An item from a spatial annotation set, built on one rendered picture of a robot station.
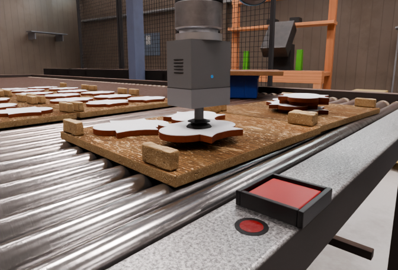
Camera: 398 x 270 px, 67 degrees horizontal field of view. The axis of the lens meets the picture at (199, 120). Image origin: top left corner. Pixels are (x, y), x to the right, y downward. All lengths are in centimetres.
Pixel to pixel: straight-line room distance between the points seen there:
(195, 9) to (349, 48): 724
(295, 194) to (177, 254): 15
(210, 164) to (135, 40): 221
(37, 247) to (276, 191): 23
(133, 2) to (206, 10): 215
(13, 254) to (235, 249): 18
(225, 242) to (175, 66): 29
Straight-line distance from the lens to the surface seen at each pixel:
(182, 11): 48
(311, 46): 783
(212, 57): 48
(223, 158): 43
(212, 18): 47
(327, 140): 66
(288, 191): 35
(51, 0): 1272
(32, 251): 30
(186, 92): 46
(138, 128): 58
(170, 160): 37
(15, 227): 35
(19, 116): 89
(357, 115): 90
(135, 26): 258
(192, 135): 45
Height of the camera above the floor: 106
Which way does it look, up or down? 10 degrees down
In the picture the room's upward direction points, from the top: straight up
